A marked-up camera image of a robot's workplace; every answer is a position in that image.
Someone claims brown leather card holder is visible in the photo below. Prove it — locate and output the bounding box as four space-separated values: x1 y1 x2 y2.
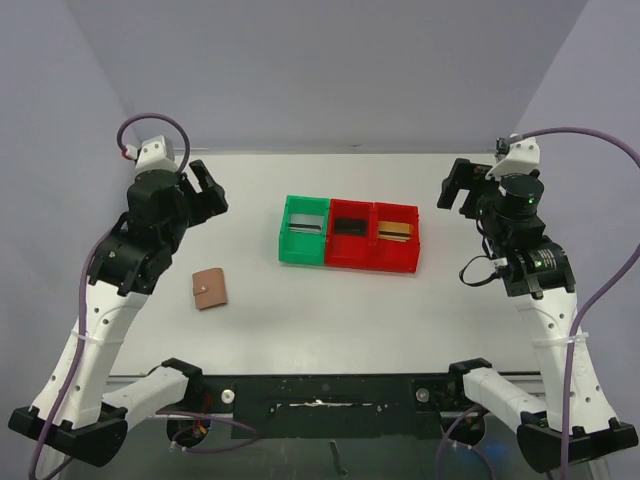
192 268 228 311

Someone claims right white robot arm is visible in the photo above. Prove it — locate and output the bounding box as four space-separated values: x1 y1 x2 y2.
437 158 639 473

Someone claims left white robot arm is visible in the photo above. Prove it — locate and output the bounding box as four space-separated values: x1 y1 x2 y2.
8 160 228 467

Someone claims gold card in bin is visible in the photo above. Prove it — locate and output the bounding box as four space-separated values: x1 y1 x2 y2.
378 221 413 242

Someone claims silver credit card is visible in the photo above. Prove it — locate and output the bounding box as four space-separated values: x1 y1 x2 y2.
287 213 325 234

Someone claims black credit card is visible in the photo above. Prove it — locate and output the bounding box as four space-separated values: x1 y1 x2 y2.
333 217 368 237

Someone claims right red plastic bin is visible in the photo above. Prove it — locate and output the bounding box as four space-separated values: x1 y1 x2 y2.
370 202 421 273

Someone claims red plastic bin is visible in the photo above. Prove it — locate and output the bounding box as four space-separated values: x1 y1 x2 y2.
370 202 421 273
324 198 374 270

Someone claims green plastic bin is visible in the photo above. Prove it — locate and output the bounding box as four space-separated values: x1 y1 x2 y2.
278 195 330 265

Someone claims middle red plastic bin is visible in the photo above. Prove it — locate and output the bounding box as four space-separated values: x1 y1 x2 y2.
324 198 374 270

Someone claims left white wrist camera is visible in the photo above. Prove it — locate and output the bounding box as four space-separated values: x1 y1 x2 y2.
122 135 178 174

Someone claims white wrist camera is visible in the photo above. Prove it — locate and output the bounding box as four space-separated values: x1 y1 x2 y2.
122 135 178 174
485 135 540 180

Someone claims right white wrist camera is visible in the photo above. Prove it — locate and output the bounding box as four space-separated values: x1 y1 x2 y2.
485 135 540 180

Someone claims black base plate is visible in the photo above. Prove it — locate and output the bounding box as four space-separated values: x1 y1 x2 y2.
165 373 473 439

